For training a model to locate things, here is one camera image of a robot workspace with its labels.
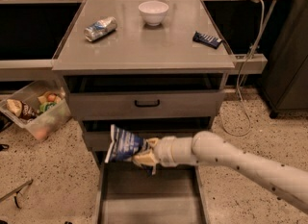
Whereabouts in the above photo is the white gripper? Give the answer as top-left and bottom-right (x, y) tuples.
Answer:
(133, 137), (197, 175)

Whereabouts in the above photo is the blue chip bag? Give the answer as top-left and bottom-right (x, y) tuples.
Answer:
(105, 124), (155, 175)

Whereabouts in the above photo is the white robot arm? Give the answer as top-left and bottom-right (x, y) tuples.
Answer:
(132, 131), (308, 213)

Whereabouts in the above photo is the bottom grey drawer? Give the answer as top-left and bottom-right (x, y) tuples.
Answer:
(92, 151), (210, 224)

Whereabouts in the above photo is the grey drawer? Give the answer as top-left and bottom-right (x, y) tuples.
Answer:
(92, 151), (210, 224)
(82, 116), (213, 151)
(64, 73), (223, 120)

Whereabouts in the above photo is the middle grey drawer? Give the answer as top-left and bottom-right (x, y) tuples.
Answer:
(82, 116), (213, 151)

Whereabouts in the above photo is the top grey drawer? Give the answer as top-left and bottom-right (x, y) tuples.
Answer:
(64, 73), (223, 120)

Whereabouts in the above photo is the grey drawer cabinet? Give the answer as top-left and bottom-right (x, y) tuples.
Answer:
(51, 0), (237, 224)

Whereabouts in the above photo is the brown snack bag in bin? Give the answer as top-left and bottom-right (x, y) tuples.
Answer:
(7, 99), (38, 120)

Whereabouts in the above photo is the red orange fruit in bin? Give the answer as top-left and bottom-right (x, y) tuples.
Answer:
(47, 93), (57, 102)

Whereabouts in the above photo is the green snack in bin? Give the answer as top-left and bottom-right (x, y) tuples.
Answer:
(39, 102), (56, 112)

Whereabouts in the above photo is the clear plastic bin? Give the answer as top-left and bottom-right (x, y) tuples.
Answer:
(0, 81), (71, 140)

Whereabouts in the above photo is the dark blue snack bar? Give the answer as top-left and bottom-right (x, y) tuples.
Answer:
(192, 32), (222, 49)

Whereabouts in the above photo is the crushed silver blue can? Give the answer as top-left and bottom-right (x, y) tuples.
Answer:
(84, 16), (117, 42)

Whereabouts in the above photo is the white ceramic bowl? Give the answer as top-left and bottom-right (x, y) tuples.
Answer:
(139, 1), (169, 26)

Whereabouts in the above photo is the metal bar on floor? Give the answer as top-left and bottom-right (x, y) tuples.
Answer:
(0, 179), (33, 209)

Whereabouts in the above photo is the dark grey side cabinet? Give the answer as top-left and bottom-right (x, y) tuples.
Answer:
(261, 0), (308, 118)

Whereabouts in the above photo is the white power cable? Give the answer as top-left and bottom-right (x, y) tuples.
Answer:
(219, 0), (267, 137)

